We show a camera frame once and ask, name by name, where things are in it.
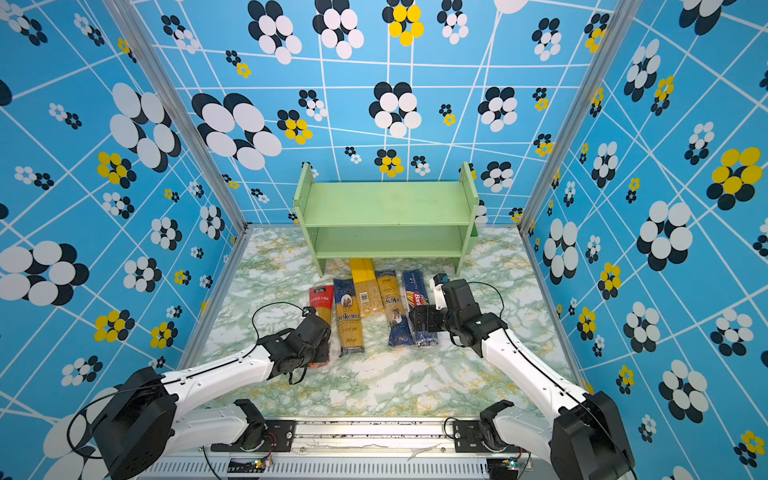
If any red spaghetti bag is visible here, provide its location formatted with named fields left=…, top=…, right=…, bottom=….
left=309, top=285, right=334, bottom=368

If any dark blue spaghetti box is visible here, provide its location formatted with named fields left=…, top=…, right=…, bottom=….
left=402, top=270, right=438, bottom=347

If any blue label spaghetti bag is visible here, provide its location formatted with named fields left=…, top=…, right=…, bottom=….
left=334, top=279, right=365, bottom=357

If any clear blue-end spaghetti bag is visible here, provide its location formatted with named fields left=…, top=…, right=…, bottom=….
left=375, top=270, right=414, bottom=348

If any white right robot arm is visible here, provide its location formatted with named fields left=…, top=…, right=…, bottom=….
left=409, top=274, right=635, bottom=479

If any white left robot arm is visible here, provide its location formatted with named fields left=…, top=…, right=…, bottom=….
left=92, top=307, right=331, bottom=479

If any green wooden shelf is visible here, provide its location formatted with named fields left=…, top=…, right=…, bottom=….
left=293, top=163, right=480, bottom=274

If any yellow label spaghetti bag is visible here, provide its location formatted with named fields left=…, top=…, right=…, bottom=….
left=350, top=258, right=384, bottom=317

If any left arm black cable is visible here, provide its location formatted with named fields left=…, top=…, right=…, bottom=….
left=250, top=301, right=307, bottom=343

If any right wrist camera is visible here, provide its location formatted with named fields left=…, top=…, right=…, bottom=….
left=429, top=272, right=449, bottom=310

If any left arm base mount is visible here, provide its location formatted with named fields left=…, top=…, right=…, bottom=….
left=210, top=399, right=297, bottom=453

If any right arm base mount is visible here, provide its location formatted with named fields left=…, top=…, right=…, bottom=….
left=442, top=400, right=543, bottom=453

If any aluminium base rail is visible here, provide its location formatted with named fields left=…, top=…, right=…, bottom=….
left=140, top=417, right=558, bottom=479

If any aluminium frame post right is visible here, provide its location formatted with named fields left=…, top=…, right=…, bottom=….
left=519, top=0, right=642, bottom=236

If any aluminium frame post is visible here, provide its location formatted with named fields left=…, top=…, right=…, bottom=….
left=104, top=0, right=248, bottom=235
left=519, top=0, right=642, bottom=236

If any aluminium frame post left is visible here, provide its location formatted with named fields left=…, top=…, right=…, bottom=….
left=104, top=0, right=248, bottom=235

